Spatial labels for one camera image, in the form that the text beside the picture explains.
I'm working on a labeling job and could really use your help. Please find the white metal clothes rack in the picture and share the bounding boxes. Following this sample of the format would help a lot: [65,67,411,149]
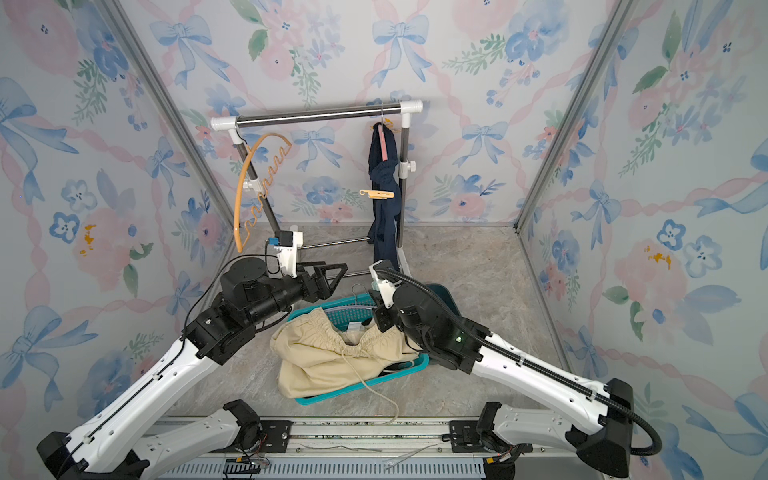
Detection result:
[209,100,424,269]

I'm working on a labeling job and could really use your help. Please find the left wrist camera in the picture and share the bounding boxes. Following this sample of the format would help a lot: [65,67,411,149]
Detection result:
[267,230,303,278]

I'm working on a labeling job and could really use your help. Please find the silver aluminium corner post left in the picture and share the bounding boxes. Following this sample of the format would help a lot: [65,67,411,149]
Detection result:
[96,0,234,228]

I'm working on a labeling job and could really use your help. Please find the navy blue shorts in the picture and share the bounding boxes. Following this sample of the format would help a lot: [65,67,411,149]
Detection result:
[365,121,403,271]

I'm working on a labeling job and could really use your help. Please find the beige shorts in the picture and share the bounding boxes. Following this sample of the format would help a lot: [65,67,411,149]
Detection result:
[270,308,419,399]

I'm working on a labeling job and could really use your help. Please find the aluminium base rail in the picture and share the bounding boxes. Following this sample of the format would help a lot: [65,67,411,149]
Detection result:
[113,413,619,480]

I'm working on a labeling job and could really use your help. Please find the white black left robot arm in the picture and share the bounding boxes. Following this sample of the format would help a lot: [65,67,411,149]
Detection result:
[37,254,348,479]

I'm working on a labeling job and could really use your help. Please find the dark teal plastic bin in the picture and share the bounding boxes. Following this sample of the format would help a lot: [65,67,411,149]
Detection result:
[427,283,461,317]

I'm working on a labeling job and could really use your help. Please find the black corrugated cable conduit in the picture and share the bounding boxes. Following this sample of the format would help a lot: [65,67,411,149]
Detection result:
[374,266,664,457]

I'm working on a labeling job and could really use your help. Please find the orange clothes hanger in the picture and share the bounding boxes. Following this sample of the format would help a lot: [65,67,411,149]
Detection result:
[232,130,293,253]

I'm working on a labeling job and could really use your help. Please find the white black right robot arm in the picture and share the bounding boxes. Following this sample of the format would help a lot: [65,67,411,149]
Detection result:
[370,278,663,478]

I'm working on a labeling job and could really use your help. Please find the orange clothespin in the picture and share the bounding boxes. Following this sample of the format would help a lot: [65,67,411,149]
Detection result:
[359,189,395,200]

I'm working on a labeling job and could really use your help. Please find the teal perforated plastic basket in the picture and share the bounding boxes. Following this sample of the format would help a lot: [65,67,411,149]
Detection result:
[285,304,429,405]

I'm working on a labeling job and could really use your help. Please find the lilac clothes hanger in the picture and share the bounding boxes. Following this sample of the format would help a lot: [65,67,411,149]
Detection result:
[322,293,374,311]

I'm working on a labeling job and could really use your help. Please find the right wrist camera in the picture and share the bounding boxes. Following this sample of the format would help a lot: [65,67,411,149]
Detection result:
[368,260,397,309]

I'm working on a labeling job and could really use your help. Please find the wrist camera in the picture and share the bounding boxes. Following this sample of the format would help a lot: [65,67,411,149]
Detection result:
[368,260,397,309]
[267,230,303,278]

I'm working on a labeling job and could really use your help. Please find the pink clothes hanger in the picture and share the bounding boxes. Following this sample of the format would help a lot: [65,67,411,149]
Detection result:
[376,108,389,162]

